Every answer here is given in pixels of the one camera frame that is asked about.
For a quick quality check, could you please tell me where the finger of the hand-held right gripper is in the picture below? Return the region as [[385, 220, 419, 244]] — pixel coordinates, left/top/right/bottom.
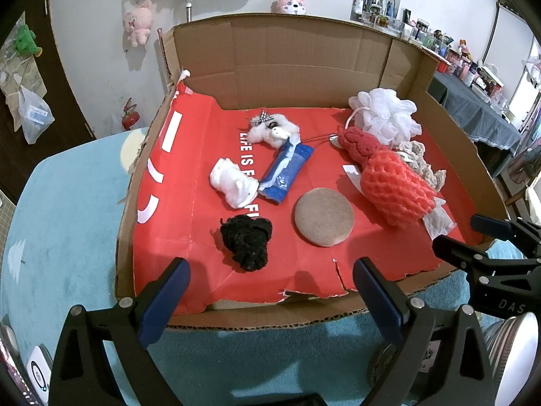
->
[[470, 213, 541, 258], [432, 234, 541, 282]]

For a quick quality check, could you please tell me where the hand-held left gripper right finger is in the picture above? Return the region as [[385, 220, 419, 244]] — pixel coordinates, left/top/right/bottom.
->
[[353, 257, 501, 406]]

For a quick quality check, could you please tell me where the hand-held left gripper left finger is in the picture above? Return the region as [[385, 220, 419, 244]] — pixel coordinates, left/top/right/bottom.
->
[[50, 257, 192, 406]]

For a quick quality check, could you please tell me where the cream crochet scrunchie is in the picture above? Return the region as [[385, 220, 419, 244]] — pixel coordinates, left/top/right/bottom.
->
[[395, 140, 447, 189]]

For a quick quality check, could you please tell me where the orange knitted sponge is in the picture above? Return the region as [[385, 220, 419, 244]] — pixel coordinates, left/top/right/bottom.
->
[[359, 149, 438, 229]]

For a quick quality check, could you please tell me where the round beige pad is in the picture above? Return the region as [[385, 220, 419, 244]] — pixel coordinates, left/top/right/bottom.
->
[[295, 187, 355, 247]]

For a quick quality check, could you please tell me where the black knitted scrunchie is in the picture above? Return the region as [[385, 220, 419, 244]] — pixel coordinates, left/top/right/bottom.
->
[[220, 215, 273, 272]]

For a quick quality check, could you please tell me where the small white plush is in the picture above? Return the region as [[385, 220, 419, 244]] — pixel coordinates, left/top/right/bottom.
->
[[210, 158, 259, 209]]

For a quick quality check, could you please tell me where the red plush toy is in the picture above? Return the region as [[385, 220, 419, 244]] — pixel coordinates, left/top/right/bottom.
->
[[304, 127, 390, 174]]

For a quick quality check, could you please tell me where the white mesh bath pouf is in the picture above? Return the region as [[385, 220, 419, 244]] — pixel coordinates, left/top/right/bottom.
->
[[349, 88, 422, 145]]

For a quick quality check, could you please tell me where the blue tissue pack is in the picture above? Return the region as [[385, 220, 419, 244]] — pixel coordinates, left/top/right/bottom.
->
[[259, 141, 315, 204]]

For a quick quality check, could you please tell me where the white plush keychain with bow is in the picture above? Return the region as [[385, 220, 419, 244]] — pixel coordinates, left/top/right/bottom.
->
[[247, 110, 302, 149]]

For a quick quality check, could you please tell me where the cardboard box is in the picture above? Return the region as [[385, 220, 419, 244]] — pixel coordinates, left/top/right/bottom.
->
[[115, 14, 510, 331]]

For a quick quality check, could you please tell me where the large glass jar metal lid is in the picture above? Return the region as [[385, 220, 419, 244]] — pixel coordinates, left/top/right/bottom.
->
[[482, 311, 541, 406]]

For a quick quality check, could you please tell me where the red printed cardboard liner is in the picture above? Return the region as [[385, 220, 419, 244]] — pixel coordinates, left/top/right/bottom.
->
[[133, 82, 493, 316]]

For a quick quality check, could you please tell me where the grey cloth covered table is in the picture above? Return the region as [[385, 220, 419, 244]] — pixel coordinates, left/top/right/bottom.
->
[[429, 70, 525, 178]]

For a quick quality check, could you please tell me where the teal plush blanket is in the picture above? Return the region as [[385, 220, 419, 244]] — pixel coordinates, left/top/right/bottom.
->
[[0, 127, 541, 406]]

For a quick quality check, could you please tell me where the white small device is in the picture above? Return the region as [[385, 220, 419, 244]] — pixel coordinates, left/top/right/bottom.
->
[[25, 344, 53, 394]]

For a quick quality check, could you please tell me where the row of toiletry bottles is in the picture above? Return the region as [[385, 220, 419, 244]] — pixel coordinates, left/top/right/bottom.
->
[[397, 6, 514, 121]]

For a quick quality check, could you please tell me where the red fire extinguisher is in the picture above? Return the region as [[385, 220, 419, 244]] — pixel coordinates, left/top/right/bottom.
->
[[122, 97, 141, 132]]

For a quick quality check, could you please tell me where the clear plastic bag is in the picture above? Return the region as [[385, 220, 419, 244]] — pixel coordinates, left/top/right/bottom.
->
[[18, 85, 55, 144]]

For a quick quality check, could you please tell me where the brown door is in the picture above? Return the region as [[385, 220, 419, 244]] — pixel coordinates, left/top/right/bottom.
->
[[0, 0, 91, 204]]

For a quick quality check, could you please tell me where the pink pig plush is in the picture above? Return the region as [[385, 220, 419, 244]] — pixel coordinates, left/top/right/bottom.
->
[[122, 0, 154, 47]]

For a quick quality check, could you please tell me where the green plush toy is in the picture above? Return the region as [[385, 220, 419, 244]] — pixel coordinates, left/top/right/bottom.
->
[[15, 24, 43, 58]]

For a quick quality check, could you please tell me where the pink fox plush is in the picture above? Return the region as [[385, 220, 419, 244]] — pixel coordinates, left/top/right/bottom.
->
[[270, 0, 309, 17]]

